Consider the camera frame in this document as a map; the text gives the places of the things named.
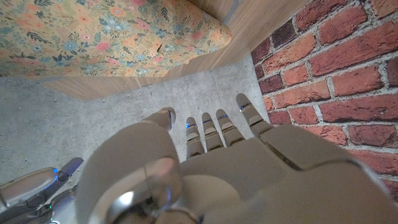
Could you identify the red brick printed backdrop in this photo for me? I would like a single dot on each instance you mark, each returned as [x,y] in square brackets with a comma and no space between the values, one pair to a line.
[342,77]

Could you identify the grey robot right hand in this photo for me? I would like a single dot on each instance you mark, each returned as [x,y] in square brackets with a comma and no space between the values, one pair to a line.
[34,193]

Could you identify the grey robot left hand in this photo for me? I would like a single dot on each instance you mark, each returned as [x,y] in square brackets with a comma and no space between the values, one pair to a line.
[248,180]

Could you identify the brown floral wrapping paper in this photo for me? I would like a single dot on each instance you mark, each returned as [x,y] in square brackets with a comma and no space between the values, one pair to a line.
[93,37]

